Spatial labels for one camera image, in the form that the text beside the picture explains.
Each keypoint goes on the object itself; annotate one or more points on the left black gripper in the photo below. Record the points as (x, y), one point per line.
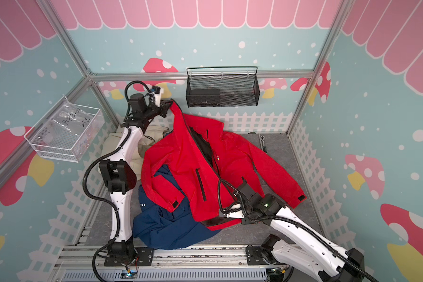
(164, 105)

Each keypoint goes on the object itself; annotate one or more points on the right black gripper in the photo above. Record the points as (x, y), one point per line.
(248, 221)

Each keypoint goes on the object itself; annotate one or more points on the red jacket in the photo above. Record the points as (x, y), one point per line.
(190, 162)

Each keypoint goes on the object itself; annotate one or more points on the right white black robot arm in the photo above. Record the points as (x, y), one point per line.
(312, 254)

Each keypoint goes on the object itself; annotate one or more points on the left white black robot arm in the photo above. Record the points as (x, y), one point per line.
(144, 104)

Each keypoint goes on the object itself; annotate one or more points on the cream beige jacket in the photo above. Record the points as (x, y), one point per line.
(153, 134)

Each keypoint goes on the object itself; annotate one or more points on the navy blue jacket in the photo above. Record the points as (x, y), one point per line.
(160, 229)

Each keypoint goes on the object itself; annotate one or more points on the black box in basket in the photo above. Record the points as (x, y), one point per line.
(199, 98)

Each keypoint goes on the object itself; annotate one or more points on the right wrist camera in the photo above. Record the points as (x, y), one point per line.
(234, 212)

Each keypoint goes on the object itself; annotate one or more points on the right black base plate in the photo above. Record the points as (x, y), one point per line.
(254, 256)

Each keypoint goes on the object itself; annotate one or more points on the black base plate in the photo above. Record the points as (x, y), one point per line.
(128, 255)
(254, 256)

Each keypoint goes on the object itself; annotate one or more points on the small metal bracket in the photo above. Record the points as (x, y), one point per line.
(262, 143)

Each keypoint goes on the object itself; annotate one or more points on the black wire mesh basket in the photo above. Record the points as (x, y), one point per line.
(238, 86)

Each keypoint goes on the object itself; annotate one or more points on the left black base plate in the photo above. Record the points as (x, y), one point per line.
(128, 255)

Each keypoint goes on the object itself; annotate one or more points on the aluminium front rail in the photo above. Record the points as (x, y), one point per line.
(200, 263)

